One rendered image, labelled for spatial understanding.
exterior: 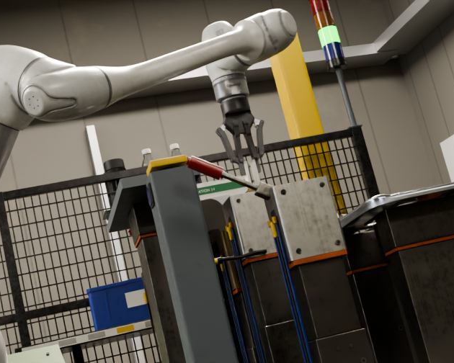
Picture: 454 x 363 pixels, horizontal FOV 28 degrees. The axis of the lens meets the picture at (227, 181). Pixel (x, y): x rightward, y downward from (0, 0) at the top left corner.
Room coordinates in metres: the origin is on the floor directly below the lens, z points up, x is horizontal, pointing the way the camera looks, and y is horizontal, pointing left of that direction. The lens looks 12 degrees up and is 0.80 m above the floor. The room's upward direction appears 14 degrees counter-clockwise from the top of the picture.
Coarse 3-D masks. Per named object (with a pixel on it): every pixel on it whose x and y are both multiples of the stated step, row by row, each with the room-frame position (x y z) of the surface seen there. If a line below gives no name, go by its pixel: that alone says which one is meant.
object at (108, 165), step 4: (108, 160) 2.97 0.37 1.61; (112, 160) 2.97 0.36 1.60; (116, 160) 2.97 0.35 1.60; (120, 160) 2.98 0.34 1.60; (104, 164) 2.98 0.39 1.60; (108, 164) 2.97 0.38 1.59; (112, 164) 2.97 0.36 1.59; (116, 164) 2.97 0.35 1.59; (120, 164) 2.98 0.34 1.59; (124, 164) 3.00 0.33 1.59; (104, 168) 2.99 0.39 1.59; (108, 168) 2.97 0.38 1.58; (112, 168) 2.97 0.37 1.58; (116, 168) 2.97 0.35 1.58; (120, 168) 2.97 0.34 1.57; (124, 168) 2.99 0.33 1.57; (112, 184) 2.97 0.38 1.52
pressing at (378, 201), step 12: (408, 192) 1.28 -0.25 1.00; (420, 192) 1.28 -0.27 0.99; (432, 192) 1.29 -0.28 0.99; (444, 192) 1.39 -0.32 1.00; (372, 204) 1.29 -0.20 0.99; (384, 204) 1.36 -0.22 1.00; (396, 204) 1.39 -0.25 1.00; (348, 216) 1.38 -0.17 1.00; (360, 216) 1.43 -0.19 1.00; (372, 216) 1.46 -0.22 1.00; (348, 228) 1.54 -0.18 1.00; (360, 228) 1.58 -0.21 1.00; (372, 228) 1.59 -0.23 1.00
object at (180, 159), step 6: (174, 156) 1.40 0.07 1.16; (180, 156) 1.40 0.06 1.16; (186, 156) 1.40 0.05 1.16; (150, 162) 1.39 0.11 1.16; (156, 162) 1.39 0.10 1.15; (162, 162) 1.39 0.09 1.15; (168, 162) 1.39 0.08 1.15; (174, 162) 1.40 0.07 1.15; (180, 162) 1.40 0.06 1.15; (150, 168) 1.40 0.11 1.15; (156, 168) 1.40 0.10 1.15; (162, 168) 1.41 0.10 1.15; (168, 168) 1.41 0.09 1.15
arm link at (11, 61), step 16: (0, 48) 1.90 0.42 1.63; (16, 48) 1.90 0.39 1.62; (0, 64) 1.88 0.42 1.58; (16, 64) 1.86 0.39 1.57; (0, 80) 1.87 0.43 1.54; (16, 80) 1.86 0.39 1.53; (0, 96) 1.88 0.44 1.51; (16, 96) 1.87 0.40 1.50; (0, 112) 1.90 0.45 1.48; (16, 112) 1.91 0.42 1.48; (0, 128) 1.92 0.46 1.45; (16, 128) 1.95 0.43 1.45; (0, 144) 1.93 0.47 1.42; (0, 160) 1.95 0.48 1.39; (0, 176) 1.98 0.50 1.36
